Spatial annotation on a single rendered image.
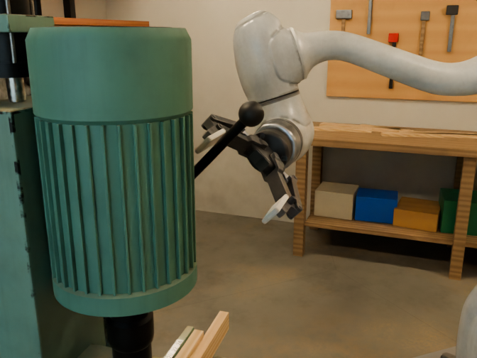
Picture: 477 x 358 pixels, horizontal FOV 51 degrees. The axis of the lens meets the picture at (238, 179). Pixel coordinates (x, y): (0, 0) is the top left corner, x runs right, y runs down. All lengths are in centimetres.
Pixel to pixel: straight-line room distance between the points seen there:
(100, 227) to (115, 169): 7
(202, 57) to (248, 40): 323
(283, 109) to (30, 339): 57
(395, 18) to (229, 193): 188
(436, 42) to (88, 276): 341
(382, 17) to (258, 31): 289
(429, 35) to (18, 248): 341
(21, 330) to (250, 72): 58
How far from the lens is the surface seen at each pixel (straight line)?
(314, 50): 98
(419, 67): 102
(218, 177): 430
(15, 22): 63
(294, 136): 90
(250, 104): 67
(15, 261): 65
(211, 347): 101
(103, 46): 50
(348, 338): 276
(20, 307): 68
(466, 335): 126
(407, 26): 380
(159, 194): 55
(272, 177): 80
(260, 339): 270
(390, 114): 386
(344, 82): 385
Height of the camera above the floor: 150
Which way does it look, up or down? 16 degrees down
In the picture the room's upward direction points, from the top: straight up
